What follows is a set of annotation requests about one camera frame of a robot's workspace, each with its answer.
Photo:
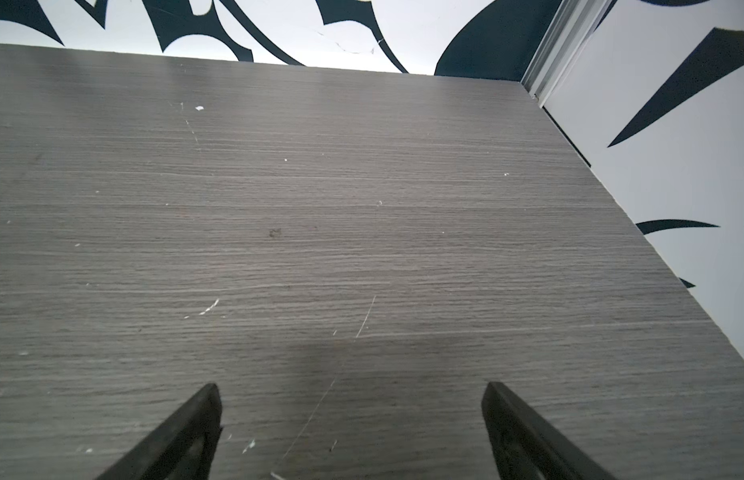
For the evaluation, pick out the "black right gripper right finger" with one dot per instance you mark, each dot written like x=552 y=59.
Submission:
x=526 y=446

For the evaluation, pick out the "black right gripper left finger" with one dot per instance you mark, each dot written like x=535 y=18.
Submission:
x=181 y=447

